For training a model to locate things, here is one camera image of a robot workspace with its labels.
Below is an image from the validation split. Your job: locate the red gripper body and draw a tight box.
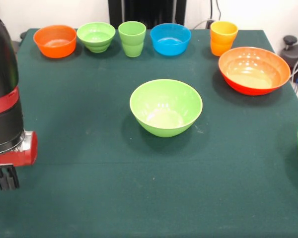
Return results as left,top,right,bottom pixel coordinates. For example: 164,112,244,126
0,130,38,169

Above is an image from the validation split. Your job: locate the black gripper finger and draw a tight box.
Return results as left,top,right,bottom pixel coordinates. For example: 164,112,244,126
0,167,12,191
6,165,20,190

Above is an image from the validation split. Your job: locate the small orange plastic bowl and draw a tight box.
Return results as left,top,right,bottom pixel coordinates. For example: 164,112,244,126
33,24,78,59

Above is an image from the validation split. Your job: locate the dark green table cloth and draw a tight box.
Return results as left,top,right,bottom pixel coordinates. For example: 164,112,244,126
0,28,298,238

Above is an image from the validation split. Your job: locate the small green plastic bowl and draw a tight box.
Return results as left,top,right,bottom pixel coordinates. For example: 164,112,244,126
76,21,116,53

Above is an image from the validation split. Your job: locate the green plastic cup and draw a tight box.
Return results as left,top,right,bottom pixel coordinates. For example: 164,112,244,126
118,21,147,58

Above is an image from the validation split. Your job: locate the blue plastic bowl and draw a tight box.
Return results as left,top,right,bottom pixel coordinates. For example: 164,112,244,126
149,23,192,56

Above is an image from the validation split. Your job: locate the yellow plastic cup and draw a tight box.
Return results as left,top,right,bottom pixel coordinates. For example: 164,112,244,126
210,21,239,57

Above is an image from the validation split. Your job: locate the large orange plastic bowl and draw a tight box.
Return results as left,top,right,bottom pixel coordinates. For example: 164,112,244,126
218,46,292,96

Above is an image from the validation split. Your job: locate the black knobbed equipment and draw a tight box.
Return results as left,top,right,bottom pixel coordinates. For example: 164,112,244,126
280,35,298,84

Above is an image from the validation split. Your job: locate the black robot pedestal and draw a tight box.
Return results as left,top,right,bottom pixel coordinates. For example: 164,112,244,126
108,0,187,30

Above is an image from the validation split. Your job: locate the thin black cable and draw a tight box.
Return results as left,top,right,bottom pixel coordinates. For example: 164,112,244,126
215,0,223,22

